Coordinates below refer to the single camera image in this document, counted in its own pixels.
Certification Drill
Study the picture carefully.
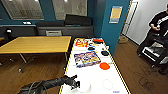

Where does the brown cardboard box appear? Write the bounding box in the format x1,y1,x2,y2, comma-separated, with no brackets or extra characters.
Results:
117,35,130,45

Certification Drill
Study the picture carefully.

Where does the black floor cable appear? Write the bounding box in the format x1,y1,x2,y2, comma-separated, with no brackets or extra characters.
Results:
133,64,159,88

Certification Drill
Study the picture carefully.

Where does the white bowl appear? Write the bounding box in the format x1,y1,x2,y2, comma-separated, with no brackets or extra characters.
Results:
76,81,92,94

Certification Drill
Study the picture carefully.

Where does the orange bowl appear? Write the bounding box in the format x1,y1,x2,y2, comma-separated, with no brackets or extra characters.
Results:
99,62,111,71

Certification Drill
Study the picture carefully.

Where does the white rectangular panel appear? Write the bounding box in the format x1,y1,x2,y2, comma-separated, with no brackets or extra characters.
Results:
45,30,63,37

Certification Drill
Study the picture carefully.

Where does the interior glass window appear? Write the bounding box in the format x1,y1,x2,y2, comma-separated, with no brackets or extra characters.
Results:
1,0,45,21
51,0,90,21

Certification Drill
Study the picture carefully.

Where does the small black item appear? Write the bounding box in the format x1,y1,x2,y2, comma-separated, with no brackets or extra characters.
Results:
101,50,111,57

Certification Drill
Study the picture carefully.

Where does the yellow pillar notice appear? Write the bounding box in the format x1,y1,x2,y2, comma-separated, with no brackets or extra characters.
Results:
108,5,124,25

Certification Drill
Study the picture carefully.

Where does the orange yellow item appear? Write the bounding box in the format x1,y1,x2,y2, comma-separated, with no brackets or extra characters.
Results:
74,38,91,49

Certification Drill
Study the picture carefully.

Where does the red plastic item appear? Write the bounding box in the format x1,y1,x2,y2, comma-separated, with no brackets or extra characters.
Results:
92,38,105,44

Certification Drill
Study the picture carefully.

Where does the light wood table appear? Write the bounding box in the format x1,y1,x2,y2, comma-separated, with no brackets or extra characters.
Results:
0,35,73,73

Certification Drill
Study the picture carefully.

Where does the black wheeled cart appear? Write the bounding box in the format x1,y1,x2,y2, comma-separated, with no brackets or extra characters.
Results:
136,29,168,72

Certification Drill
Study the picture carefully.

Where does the white top yellow gaming table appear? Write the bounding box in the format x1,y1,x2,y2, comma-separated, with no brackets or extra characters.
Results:
58,37,133,94

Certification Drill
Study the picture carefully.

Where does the small white wall plate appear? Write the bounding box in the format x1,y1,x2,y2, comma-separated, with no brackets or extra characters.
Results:
22,21,32,26

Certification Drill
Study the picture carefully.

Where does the dark grey sofa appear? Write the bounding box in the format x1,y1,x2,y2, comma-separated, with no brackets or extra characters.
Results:
0,21,66,38
64,14,95,37

